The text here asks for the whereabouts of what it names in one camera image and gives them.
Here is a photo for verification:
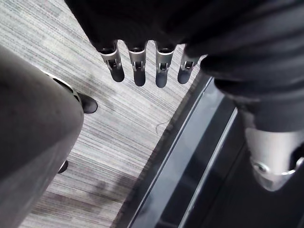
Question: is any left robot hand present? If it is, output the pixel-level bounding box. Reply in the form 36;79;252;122
64;0;304;192

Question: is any dark robot foot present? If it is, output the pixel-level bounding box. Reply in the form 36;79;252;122
76;92;98;114

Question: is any silver robot leg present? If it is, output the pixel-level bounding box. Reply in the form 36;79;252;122
0;45;85;228

